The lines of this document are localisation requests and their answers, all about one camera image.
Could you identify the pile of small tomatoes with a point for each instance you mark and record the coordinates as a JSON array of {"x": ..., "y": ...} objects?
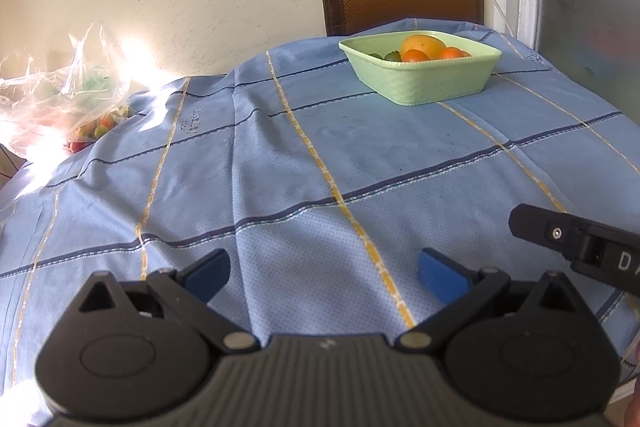
[{"x": 100, "y": 127}]

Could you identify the light green plastic basket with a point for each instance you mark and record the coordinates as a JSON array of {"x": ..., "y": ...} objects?
[{"x": 420, "y": 82}]

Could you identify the yellow mango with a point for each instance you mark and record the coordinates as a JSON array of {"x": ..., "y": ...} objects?
[{"x": 422, "y": 43}]

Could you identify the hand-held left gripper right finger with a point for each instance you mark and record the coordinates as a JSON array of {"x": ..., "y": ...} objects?
[{"x": 440, "y": 277}]

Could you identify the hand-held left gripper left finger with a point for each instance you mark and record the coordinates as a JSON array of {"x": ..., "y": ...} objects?
[{"x": 210, "y": 274}]

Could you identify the blue checked tablecloth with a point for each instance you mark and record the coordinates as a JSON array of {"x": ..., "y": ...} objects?
[{"x": 300, "y": 167}]

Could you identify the clear plastic bag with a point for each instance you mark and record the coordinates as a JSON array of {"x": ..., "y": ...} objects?
[{"x": 60, "y": 97}]

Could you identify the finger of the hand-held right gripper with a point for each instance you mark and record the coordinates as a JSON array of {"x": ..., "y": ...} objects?
[{"x": 537, "y": 227}]

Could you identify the large orange tangerine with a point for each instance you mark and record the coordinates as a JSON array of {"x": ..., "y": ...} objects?
[{"x": 416, "y": 56}]

